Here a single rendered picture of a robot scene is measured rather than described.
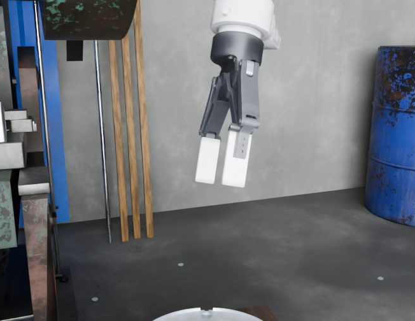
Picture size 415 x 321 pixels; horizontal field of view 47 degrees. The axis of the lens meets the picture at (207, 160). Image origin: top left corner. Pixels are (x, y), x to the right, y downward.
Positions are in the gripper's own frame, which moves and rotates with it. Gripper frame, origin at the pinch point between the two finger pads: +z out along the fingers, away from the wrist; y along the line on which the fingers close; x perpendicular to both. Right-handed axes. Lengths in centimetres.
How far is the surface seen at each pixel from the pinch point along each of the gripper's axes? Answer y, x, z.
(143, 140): -154, 10, -15
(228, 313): -25.4, 14.2, 25.9
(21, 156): -47, -31, 1
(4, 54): -73, -42, -25
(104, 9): -33.9, -18.8, -30.9
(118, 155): -154, 0, -6
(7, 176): -43, -33, 6
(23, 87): -82, -37, -19
